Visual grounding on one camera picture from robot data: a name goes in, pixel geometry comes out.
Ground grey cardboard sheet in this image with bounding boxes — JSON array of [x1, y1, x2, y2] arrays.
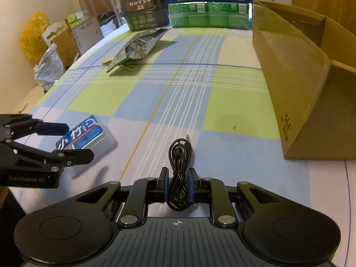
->
[[71, 16, 104, 55]]

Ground cream plastic spoon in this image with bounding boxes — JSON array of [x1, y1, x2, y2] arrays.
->
[[101, 56, 114, 65]]

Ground clear box blue label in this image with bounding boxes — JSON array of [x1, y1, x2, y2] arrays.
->
[[55, 115, 117, 157]]

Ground checked tablecloth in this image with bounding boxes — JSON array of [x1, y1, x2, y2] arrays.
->
[[12, 28, 355, 266]]

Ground silver foil bag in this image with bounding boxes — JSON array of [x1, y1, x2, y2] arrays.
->
[[107, 28, 169, 72]]

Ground green tissue boxes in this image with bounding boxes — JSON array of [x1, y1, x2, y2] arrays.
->
[[66, 10, 90, 24]]

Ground dark instant noodle bowl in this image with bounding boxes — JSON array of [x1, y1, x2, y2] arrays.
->
[[120, 0, 170, 31]]

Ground brown cardboard hanger box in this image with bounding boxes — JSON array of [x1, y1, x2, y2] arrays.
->
[[41, 20, 80, 69]]

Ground crumpled plastic bag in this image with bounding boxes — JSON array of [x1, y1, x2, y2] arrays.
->
[[34, 43, 66, 92]]

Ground green tissue pack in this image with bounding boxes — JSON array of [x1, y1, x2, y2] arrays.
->
[[168, 2, 250, 30]]

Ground yellow plastic bag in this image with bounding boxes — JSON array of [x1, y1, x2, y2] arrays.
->
[[19, 11, 50, 63]]

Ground black cable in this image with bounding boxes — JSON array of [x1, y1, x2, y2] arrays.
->
[[166, 134, 194, 212]]

